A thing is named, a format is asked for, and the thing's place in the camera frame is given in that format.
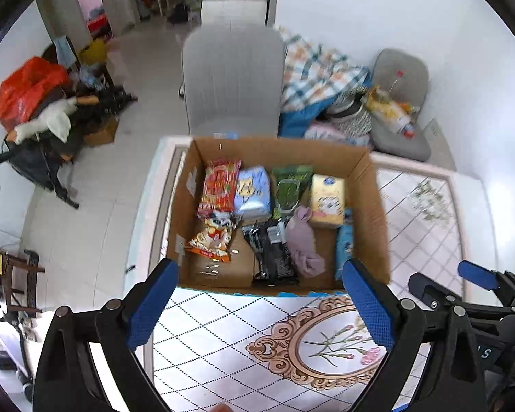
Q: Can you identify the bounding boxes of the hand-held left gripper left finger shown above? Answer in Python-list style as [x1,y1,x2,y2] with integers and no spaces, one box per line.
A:
[32,258,180,412]

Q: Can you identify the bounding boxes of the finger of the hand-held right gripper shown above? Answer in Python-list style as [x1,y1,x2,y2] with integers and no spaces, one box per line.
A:
[458,260,515,306]
[408,272,468,310]

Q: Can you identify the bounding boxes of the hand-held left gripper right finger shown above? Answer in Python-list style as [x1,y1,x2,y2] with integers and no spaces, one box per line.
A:
[342,258,488,412]

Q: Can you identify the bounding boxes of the light blue tube packet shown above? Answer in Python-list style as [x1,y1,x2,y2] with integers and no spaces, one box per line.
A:
[335,210,355,282]

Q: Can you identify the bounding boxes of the lavender cloth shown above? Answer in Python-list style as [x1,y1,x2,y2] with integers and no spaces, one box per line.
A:
[285,206,327,277]

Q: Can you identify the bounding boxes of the orange snack packet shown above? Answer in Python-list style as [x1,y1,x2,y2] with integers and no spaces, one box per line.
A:
[188,212,241,262]

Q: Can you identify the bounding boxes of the black packet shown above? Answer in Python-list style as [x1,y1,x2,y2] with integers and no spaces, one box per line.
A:
[242,219,300,285]

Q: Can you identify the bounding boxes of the yellow tissue pack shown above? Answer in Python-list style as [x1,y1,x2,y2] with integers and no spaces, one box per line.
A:
[309,174,346,228]

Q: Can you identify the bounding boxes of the red snack packet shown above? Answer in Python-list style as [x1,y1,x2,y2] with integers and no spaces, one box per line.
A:
[197,160,242,219]

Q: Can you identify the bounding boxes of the green wet wipes pack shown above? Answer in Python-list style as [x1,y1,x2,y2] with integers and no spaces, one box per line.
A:
[271,165,314,223]

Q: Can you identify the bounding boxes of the blue tissue pack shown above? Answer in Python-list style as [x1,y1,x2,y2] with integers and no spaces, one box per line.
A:
[234,167,272,220]

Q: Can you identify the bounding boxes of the floral patterned tablecloth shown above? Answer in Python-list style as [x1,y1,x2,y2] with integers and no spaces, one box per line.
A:
[148,144,473,412]

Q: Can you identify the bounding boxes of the dark wooden chair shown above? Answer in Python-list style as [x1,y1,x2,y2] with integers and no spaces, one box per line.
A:
[0,236,46,314]

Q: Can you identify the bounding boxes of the pink clothes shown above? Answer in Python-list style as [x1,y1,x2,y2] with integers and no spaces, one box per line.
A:
[305,122,372,147]

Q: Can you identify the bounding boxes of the small brown cardboard box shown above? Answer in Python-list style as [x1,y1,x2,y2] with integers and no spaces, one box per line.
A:
[83,118,120,147]

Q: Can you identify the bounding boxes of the black folded stroller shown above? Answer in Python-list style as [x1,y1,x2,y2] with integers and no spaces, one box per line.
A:
[0,88,138,210]

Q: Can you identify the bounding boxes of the black and white patterned bag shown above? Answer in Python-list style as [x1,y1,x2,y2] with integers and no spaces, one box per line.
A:
[326,94,372,138]

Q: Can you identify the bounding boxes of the yellow snack package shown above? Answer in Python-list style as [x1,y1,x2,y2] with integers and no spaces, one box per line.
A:
[365,88,413,131]

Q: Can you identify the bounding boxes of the white goose plush toy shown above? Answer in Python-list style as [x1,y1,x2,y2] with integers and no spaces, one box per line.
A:
[6,96,99,143]

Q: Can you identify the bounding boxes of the clear plastic bottle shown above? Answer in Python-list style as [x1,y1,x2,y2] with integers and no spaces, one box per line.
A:
[388,69,406,97]

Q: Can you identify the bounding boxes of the grey cushioned chair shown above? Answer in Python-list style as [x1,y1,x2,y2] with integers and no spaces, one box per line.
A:
[371,48,432,161]

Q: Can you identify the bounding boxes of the plaid blanket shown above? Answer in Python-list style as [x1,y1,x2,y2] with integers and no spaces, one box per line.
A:
[277,26,372,138]

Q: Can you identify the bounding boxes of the grey ribbed chair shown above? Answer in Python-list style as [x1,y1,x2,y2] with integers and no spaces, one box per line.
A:
[181,26,286,138]

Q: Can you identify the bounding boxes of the orange plastic bag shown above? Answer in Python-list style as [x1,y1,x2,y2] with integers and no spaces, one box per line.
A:
[0,57,71,131]

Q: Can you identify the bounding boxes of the yellow bag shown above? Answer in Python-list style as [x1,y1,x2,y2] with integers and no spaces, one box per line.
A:
[78,39,109,65]

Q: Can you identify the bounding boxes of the light blue cloth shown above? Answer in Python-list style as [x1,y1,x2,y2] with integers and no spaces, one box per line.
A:
[54,36,78,67]

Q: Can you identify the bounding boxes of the white chair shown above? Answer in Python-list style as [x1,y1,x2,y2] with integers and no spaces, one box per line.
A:
[200,0,269,27]

